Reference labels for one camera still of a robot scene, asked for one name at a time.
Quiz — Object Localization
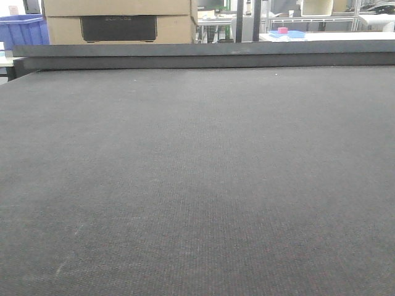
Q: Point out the white background table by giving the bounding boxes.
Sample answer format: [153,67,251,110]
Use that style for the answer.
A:
[260,31,394,42]

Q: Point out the dark conveyor side rail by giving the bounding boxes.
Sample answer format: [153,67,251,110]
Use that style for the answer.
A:
[13,40,394,70]

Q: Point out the pink block on tray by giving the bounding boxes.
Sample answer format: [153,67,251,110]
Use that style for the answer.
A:
[277,27,288,34]

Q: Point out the lower cardboard box black label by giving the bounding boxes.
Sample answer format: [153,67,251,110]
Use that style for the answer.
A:
[46,14,198,46]

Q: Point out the blue plastic bin far left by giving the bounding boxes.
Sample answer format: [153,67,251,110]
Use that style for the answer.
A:
[1,14,49,51]

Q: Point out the upper cardboard box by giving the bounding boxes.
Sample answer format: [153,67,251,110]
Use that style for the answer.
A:
[44,0,198,17]

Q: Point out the black vertical post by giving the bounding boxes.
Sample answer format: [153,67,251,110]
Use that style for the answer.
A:
[252,0,262,42]

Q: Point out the metal shelving rack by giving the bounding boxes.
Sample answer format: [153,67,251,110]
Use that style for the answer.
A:
[264,1,362,33]

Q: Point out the cream box on rack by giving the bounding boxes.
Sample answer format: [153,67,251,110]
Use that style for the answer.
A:
[301,0,333,17]

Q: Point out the black conveyor belt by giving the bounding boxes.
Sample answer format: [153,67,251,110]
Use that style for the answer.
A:
[1,66,394,295]

